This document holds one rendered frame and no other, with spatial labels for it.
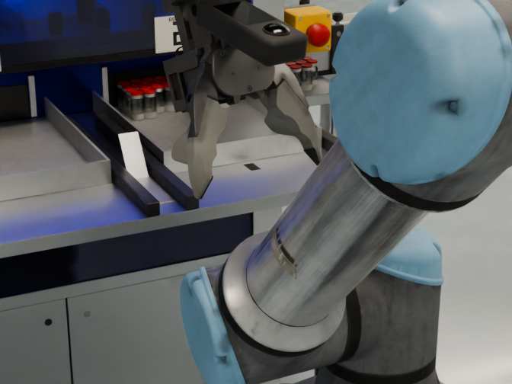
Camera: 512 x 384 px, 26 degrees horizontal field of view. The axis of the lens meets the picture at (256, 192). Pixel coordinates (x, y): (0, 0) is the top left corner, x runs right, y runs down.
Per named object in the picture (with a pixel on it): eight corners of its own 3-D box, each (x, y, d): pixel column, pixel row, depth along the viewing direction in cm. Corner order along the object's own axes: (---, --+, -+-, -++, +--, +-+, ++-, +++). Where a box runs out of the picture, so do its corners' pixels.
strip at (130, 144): (120, 171, 162) (117, 133, 160) (139, 168, 164) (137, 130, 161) (153, 205, 151) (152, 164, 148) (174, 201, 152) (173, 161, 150)
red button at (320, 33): (301, 44, 194) (302, 22, 193) (321, 42, 196) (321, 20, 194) (312, 49, 191) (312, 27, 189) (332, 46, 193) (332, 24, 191)
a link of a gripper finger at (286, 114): (304, 148, 116) (246, 88, 112) (340, 140, 111) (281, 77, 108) (289, 170, 115) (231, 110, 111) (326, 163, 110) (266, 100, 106)
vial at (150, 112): (142, 116, 186) (140, 90, 185) (154, 114, 187) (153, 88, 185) (146, 120, 184) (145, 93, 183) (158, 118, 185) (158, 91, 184)
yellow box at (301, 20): (276, 46, 199) (277, 6, 197) (312, 42, 202) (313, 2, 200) (296, 56, 193) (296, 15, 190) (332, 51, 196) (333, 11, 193)
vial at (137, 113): (129, 118, 185) (128, 91, 184) (141, 116, 186) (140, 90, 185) (133, 121, 184) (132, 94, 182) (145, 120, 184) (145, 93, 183)
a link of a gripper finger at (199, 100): (212, 152, 104) (237, 71, 107) (223, 150, 103) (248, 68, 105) (172, 132, 102) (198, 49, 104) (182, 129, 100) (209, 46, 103)
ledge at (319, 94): (252, 89, 209) (252, 79, 208) (313, 81, 214) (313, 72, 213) (286, 110, 197) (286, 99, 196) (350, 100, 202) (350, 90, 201)
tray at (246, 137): (93, 110, 190) (91, 91, 189) (232, 92, 200) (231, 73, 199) (164, 174, 161) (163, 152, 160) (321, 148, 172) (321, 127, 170)
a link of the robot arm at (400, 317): (462, 359, 111) (472, 235, 106) (347, 392, 105) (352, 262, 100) (395, 308, 121) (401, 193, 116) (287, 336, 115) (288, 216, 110)
